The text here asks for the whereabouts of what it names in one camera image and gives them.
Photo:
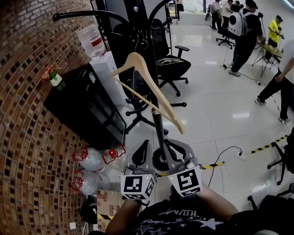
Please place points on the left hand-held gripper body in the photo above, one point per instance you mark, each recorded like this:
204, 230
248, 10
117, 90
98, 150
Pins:
133, 183

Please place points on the yellow black floor tape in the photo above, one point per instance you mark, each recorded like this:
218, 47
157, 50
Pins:
213, 165
268, 145

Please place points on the white power strip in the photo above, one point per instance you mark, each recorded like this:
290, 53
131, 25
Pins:
240, 154

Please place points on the black glass cabinet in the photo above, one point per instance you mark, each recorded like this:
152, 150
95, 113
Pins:
75, 103

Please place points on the black metal coat rack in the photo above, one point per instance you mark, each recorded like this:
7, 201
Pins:
160, 128

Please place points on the potted flowers in white pot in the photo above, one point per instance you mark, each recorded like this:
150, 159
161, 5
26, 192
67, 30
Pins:
56, 80

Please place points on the white water dispenser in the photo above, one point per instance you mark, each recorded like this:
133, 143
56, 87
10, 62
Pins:
105, 75

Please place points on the white counter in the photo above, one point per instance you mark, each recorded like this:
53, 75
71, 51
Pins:
193, 18

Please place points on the clear water jug red label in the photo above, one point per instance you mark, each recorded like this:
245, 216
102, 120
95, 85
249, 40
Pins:
92, 39

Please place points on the black round object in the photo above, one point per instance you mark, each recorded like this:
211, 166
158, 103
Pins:
88, 212

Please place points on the person's black printed shirt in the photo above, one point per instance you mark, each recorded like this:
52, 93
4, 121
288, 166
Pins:
183, 220

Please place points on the printed cardboard box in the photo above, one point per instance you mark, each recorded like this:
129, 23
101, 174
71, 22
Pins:
110, 206

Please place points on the black office chair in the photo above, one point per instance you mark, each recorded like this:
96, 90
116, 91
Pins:
288, 156
174, 68
226, 37
275, 202

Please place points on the person's right forearm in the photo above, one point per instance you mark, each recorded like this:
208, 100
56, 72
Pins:
218, 202

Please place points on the small wooden table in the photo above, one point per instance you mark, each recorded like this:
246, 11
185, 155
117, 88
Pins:
273, 51

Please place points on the light wooden hanger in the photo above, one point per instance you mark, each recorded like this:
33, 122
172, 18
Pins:
135, 60

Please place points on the black standing panel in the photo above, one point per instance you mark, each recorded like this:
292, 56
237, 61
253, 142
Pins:
121, 41

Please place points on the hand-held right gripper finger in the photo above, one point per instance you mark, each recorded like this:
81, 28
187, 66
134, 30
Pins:
170, 160
189, 152

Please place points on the person's left forearm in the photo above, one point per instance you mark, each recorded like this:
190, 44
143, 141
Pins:
124, 218

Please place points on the white backpack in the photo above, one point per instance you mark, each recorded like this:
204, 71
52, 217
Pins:
237, 24

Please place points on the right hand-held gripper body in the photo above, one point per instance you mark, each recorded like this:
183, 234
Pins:
188, 181

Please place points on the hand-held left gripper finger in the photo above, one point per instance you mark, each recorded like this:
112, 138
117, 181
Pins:
133, 158
150, 156

